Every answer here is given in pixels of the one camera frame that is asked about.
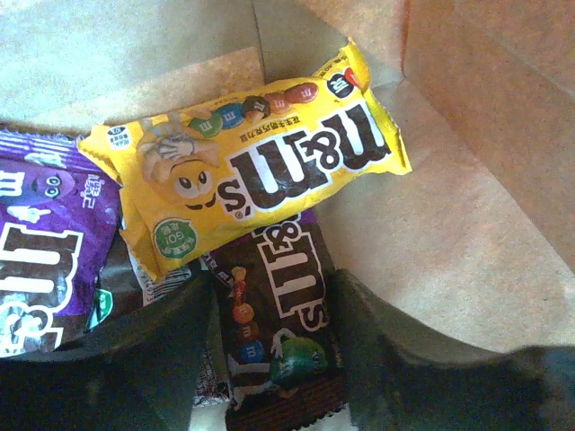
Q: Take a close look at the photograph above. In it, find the yellow candy packet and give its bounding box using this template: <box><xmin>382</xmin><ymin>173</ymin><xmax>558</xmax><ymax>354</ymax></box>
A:
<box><xmin>78</xmin><ymin>41</ymin><xmax>411</xmax><ymax>280</ymax></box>

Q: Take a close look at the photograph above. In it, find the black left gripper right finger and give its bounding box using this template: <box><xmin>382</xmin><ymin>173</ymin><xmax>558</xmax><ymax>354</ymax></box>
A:
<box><xmin>328</xmin><ymin>269</ymin><xmax>574</xmax><ymax>430</ymax></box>

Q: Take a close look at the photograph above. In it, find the red brown paper bag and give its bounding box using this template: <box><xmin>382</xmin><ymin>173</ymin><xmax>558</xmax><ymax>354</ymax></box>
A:
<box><xmin>1</xmin><ymin>1</ymin><xmax>574</xmax><ymax>352</ymax></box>

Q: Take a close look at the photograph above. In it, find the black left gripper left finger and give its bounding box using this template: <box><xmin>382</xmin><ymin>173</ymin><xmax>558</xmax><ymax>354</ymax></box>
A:
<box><xmin>1</xmin><ymin>273</ymin><xmax>214</xmax><ymax>430</ymax></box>

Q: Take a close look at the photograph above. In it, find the purple candy packet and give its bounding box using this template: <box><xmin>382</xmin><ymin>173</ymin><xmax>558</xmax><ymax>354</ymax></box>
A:
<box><xmin>1</xmin><ymin>129</ymin><xmax>120</xmax><ymax>357</ymax></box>

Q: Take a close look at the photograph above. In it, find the dark brown candy packet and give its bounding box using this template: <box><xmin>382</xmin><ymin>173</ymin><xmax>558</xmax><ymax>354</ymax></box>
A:
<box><xmin>203</xmin><ymin>209</ymin><xmax>346</xmax><ymax>430</ymax></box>

